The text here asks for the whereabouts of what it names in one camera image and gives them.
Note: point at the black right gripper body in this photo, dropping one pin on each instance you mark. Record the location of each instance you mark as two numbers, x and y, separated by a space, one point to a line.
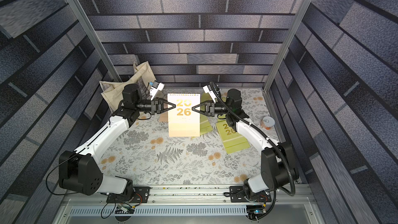
210 109

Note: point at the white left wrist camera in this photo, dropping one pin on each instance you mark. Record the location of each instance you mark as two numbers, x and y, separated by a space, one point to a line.
155 87

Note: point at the left aluminium frame post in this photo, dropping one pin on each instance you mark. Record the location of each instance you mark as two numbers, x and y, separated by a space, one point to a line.
88 28

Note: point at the pink 2026 desk calendar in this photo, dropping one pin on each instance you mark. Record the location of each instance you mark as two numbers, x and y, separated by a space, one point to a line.
183 121

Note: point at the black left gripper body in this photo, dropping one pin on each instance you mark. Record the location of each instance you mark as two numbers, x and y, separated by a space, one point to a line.
154 109

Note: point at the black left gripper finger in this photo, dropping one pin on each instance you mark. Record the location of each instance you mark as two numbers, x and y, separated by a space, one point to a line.
167 103
164 109

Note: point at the aluminium frame post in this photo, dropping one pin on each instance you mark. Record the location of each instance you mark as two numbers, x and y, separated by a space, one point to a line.
88 28
285 45

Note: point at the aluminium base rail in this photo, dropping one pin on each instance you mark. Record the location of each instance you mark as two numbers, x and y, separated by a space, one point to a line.
167 195

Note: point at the green 2026 calendar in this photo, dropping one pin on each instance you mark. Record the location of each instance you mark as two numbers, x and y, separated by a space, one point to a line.
205 125
232 141

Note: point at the right aluminium frame post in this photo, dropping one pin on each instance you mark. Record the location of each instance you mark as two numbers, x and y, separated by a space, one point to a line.
285 45

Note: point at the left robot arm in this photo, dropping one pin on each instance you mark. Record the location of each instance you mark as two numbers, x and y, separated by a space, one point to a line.
78 169

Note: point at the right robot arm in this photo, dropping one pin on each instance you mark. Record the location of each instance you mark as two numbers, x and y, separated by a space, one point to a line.
278 168

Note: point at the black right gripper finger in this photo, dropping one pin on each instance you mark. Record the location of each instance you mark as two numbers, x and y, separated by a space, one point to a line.
201 106
199 111

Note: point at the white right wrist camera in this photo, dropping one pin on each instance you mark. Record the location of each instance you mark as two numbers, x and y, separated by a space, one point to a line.
209 90

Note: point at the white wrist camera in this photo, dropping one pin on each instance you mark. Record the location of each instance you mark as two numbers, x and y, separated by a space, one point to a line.
209 90
155 87

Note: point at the cream canvas tote bag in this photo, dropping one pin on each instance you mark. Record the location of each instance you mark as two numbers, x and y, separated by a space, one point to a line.
112 92

